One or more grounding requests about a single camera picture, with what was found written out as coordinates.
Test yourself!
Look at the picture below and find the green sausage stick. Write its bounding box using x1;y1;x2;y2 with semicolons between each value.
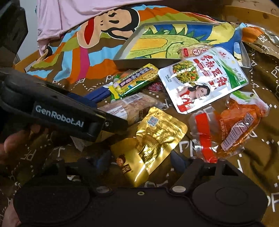
111;73;122;103

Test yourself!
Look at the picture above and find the brown crispy snack bar packet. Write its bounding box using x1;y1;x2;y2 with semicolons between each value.
98;92;164;126

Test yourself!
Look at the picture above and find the orange spicy snack packet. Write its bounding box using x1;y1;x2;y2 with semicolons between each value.
189;90;270;163

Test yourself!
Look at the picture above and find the gold foil snack pouch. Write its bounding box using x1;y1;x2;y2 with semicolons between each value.
111;107;188;187

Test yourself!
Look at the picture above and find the white green bean snack pouch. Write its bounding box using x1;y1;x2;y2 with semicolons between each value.
158;47;249;114

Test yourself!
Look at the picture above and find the puffed rice cake packet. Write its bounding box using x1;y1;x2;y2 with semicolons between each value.
177;43;213;60

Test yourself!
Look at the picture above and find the person's left hand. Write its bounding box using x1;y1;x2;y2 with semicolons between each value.
1;124;41;164

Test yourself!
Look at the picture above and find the yellow green rice cracker bar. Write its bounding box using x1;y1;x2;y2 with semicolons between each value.
109;63;158;100

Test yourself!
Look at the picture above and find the small clear red-label packet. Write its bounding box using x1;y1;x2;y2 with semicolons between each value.
147;82;163;92

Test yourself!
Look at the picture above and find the silver metal tray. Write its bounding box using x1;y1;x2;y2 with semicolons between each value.
113;21;251;71

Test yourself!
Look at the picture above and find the pink quilt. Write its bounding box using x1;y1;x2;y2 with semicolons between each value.
36;1;150;56

